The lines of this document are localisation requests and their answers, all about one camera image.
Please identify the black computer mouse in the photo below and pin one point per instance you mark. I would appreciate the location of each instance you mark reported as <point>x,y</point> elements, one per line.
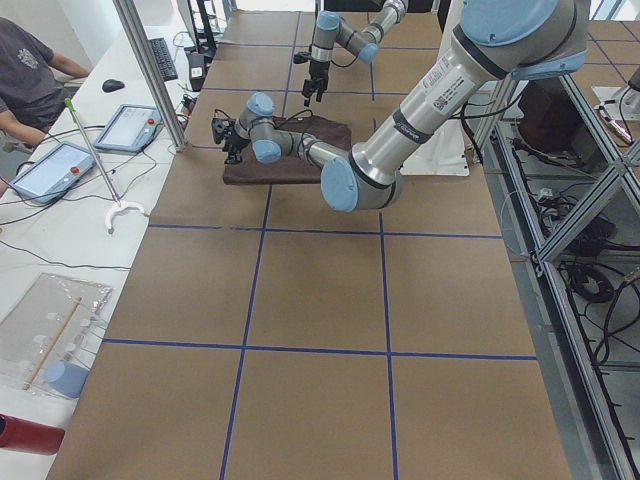
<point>112,85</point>

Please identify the near teach pendant tablet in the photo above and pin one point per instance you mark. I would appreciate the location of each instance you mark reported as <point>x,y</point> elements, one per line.
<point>54,174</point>

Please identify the reacher stick white claw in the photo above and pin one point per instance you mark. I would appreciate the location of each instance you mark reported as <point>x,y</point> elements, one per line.
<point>119,205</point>

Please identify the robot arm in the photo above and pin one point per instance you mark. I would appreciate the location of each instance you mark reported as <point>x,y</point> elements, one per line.
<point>523,39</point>
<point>331,29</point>

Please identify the red cylinder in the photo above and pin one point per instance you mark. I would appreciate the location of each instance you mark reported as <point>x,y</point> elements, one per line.
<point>26,436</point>

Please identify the teach pendant tablet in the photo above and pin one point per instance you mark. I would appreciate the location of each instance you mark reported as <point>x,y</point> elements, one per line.
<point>54,174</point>
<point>130,130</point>

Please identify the seated person grey shirt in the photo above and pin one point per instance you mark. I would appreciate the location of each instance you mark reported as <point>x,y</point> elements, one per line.
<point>31,97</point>

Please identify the brown t-shirt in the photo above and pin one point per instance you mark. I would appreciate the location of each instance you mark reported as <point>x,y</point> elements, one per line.
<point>289,169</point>

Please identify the wooden stick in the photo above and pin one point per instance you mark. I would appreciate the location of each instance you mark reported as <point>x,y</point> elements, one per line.
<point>50,346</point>

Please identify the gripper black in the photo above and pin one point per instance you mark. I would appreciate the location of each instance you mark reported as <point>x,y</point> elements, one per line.
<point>236,141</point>
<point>317,70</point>

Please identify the far teach pendant tablet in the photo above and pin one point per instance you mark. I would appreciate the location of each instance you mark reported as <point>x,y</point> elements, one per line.
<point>130,130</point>

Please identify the black keyboard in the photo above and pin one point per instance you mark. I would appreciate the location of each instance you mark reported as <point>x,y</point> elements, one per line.
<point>163,58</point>

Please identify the aluminium frame post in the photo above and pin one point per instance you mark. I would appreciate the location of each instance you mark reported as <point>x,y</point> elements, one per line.
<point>139,43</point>

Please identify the clear plastic bag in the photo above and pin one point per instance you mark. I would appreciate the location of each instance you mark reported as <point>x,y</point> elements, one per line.
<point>29,326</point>

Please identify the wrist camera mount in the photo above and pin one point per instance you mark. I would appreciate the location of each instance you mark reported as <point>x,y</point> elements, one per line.
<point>301,57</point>
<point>221,126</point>

